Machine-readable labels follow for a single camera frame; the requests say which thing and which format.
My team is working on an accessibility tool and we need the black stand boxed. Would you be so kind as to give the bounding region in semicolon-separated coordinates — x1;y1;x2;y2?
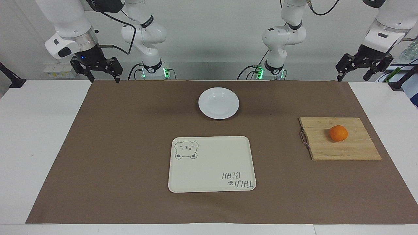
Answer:
0;62;27;89
388;63;418;91

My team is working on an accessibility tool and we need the orange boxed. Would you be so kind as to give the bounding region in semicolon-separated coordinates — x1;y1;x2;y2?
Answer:
329;125;349;143

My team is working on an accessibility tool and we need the cream tray with bear print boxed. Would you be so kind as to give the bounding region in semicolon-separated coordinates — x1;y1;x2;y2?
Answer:
168;135;257;194

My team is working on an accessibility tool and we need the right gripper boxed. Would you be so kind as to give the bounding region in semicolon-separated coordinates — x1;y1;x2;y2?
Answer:
70;44;124;84

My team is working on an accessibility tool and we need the white round plate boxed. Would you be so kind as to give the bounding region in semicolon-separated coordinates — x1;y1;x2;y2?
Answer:
198;87;240;120

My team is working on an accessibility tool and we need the black cable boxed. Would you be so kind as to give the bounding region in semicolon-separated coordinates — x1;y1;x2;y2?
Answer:
127;63;144;80
88;0;137;55
306;0;341;16
237;65;262;80

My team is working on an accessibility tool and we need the white power strip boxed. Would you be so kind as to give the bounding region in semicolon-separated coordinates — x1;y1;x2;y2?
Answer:
43;63;78;79

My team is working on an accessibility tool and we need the wooden cutting board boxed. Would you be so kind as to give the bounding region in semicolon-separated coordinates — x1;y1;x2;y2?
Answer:
299;117;382;161

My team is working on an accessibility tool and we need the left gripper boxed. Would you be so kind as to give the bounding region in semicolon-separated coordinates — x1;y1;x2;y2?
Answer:
336;44;394;82

